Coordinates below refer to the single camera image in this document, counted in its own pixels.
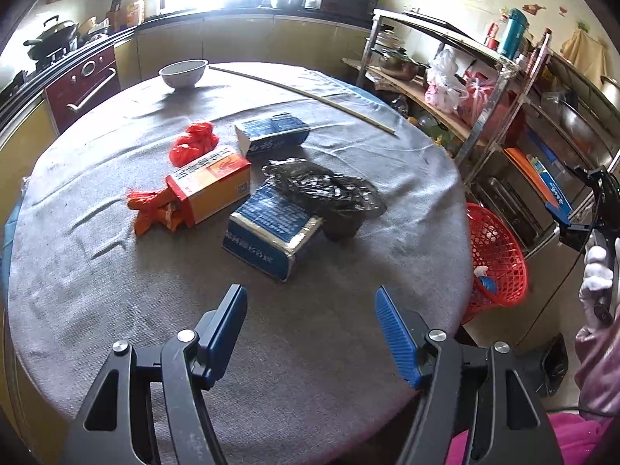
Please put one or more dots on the black wok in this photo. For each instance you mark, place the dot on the black wok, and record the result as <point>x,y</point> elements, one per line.
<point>53,36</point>

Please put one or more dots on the red plastic bag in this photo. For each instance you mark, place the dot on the red plastic bag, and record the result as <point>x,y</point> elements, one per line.
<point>479,99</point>
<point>193,145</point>

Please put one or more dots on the grey tablecloth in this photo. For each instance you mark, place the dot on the grey tablecloth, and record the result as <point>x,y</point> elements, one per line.
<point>290,324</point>

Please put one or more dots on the red plastic mesh basket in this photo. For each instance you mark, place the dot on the red plastic mesh basket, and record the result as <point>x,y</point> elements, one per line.
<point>499,247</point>

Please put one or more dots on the white ceramic bowl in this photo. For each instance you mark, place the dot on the white ceramic bowl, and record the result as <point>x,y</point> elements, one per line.
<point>183,73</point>

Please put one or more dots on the metal storage rack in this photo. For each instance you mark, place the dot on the metal storage rack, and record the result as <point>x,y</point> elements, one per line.
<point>489,106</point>

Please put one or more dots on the red plastic bag on rack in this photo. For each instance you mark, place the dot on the red plastic bag on rack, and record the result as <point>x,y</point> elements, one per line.
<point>479,99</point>

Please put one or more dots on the blue undercloth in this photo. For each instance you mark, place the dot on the blue undercloth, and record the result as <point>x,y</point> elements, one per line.
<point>10,223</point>

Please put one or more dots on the orange yellow cardboard box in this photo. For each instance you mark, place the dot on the orange yellow cardboard box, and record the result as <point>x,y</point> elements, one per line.
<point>213,184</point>

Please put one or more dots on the orange and blue flat board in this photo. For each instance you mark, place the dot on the orange and blue flat board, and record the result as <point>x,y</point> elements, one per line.
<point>530,169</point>

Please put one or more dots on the yellow hanging cloth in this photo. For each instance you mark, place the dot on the yellow hanging cloth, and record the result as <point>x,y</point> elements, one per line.
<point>583,53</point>

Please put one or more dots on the large steel basin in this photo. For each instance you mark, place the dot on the large steel basin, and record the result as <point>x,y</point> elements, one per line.
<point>579,126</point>

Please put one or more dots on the person's right hand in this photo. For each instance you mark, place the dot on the person's right hand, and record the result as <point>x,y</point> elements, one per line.
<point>596,276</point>

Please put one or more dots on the orange wrapper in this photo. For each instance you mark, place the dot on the orange wrapper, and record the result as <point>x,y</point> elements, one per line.
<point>152,210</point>

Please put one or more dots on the white pink plastic bag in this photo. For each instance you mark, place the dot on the white pink plastic bag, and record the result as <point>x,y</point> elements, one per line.
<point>443,85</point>

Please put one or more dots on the long thin wooden stick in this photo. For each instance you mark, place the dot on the long thin wooden stick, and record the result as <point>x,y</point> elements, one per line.
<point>300,91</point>

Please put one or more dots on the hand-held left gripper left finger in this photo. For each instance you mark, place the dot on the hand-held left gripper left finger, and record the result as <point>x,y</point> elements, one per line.
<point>227,334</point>

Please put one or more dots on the person's pink clothing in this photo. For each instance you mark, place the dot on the person's pink clothing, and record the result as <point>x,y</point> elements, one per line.
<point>533,441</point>

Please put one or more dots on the knife block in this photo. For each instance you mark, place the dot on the knife block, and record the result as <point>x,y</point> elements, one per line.
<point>117,14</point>

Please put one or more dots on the dark red built-in oven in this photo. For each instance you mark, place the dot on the dark red built-in oven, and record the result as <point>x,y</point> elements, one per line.
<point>82,87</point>

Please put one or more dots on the person's right forearm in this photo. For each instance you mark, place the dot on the person's right forearm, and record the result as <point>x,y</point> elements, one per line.
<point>598,373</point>

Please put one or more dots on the small blue cardboard box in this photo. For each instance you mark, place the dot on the small blue cardboard box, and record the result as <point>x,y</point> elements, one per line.
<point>271,133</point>

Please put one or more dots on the black bag on floor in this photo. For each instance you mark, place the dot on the black bag on floor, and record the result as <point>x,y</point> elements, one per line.
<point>552,365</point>

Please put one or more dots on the red bottle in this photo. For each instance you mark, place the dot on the red bottle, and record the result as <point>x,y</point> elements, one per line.
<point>491,36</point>

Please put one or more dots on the steel pot with lid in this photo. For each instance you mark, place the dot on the steel pot with lid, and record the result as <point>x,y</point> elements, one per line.
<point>399,65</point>

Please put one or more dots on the large blue cardboard box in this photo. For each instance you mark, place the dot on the large blue cardboard box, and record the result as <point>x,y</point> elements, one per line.
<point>271,232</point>

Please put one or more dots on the black plastic bag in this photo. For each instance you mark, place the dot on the black plastic bag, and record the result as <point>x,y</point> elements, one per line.
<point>329,193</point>

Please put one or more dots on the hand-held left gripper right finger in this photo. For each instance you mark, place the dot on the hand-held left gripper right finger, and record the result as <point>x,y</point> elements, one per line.
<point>397,339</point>

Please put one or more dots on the teal thermos bottle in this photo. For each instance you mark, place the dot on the teal thermos bottle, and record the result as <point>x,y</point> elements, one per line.
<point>512,34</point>

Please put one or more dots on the blue plastic bag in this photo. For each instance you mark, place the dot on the blue plastic bag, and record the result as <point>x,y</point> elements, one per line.
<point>487,283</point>

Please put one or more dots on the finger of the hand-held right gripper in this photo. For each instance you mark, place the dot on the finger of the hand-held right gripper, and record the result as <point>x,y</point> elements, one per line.
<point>559,212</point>
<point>588,175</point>

